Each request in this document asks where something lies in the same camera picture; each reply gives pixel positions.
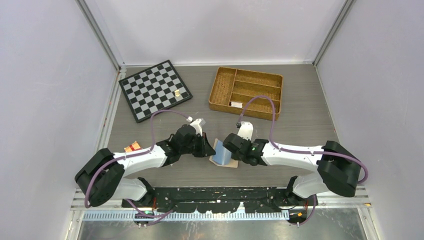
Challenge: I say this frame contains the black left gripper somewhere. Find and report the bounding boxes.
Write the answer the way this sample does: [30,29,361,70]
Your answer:
[180,132,215,158]

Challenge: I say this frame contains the beige leather card holder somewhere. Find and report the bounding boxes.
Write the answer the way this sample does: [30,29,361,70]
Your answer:
[209,138,239,169]

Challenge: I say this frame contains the white card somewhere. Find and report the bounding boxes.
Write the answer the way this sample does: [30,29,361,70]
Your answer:
[229,101,243,108]

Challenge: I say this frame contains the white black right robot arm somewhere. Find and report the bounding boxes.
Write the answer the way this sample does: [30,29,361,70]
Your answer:
[222,133,365,205]

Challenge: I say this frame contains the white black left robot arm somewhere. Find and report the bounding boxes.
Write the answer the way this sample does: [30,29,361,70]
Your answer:
[74,124,216,208]

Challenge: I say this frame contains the red orange patterned card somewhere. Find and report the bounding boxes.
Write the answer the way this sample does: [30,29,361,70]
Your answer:
[124,141,142,153]

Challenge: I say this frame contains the woven wicker divided tray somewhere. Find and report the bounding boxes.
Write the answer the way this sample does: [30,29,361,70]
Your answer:
[208,66,284,120]

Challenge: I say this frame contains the black white chessboard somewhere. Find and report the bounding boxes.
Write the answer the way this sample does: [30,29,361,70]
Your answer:
[118,60,193,123]

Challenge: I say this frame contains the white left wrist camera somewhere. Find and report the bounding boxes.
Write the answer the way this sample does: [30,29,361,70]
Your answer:
[189,118,206,136]

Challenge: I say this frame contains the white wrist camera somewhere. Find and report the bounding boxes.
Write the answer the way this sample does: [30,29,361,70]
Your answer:
[237,121,254,141]
[189,118,206,136]

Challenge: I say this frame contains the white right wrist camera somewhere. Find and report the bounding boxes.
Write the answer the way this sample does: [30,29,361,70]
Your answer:
[237,121,254,141]

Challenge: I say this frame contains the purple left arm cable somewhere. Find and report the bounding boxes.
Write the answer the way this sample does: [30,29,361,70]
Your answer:
[84,109,194,227]

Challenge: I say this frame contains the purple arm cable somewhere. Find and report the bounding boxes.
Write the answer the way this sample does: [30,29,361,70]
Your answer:
[84,109,194,227]
[235,95,369,228]

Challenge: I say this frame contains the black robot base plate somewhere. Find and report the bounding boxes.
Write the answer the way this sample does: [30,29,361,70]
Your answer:
[132,186,314,214]

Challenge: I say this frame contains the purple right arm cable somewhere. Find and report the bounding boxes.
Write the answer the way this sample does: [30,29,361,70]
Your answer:
[235,95,369,228]

